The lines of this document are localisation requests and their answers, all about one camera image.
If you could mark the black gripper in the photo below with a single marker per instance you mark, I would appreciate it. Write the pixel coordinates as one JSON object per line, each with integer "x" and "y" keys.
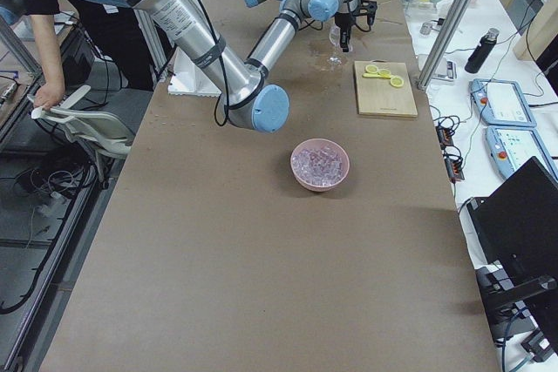
{"x": 342, "y": 23}

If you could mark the person's forearm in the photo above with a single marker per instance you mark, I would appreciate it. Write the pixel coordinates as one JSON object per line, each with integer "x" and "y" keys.
{"x": 48, "y": 48}

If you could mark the clear wine glass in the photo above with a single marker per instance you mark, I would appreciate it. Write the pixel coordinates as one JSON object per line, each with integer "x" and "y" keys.
{"x": 336, "y": 53}

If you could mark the pile of clear ice cubes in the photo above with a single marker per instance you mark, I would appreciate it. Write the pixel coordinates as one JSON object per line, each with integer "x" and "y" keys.
{"x": 318, "y": 166}

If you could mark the person's hand on chair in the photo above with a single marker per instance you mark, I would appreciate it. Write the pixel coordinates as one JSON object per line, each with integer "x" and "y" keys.
{"x": 49, "y": 95}

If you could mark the lemon slice one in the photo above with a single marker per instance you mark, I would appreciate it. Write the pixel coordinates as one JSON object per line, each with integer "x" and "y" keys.
{"x": 371, "y": 69}

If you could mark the yellow plastic stick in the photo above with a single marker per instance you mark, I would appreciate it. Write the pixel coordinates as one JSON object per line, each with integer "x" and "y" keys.
{"x": 376, "y": 75}

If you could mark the lemon slice two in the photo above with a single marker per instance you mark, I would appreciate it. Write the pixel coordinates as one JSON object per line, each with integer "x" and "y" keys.
{"x": 384, "y": 73}

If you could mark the wooden cutting board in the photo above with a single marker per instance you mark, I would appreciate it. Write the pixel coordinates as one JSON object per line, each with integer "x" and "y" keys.
{"x": 376, "y": 97}

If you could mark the lemon slice three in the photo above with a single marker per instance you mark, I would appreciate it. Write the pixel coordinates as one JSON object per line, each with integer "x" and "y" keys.
{"x": 396, "y": 82}

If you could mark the pink bowl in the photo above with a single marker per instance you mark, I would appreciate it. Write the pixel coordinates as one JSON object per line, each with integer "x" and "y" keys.
{"x": 317, "y": 143}

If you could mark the black thermos bottle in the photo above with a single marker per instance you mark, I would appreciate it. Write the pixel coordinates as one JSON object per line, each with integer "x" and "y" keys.
{"x": 481, "y": 51}

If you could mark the teach pendant far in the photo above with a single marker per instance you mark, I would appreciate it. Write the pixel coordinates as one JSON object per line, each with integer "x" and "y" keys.
{"x": 501, "y": 102}

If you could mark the teach pendant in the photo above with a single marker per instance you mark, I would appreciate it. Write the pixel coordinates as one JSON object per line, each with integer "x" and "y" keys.
{"x": 512, "y": 146}
{"x": 501, "y": 102}

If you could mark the teach pendant near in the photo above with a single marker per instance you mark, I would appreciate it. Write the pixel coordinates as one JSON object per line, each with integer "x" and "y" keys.
{"x": 512, "y": 146}

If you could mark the black monitor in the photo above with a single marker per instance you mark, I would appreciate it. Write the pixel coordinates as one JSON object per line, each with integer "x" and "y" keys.
{"x": 517, "y": 226}

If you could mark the white plastic chair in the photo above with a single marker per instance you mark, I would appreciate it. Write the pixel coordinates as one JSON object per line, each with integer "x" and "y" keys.
{"x": 106, "y": 133}

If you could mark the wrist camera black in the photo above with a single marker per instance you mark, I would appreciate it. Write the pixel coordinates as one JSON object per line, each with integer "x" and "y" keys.
{"x": 368, "y": 9}

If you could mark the aluminium frame post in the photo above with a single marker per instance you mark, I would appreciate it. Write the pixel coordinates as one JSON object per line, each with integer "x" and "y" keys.
{"x": 453, "y": 18}

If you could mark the white pedestal column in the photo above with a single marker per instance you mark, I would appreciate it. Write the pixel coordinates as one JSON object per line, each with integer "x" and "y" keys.
{"x": 190, "y": 80}

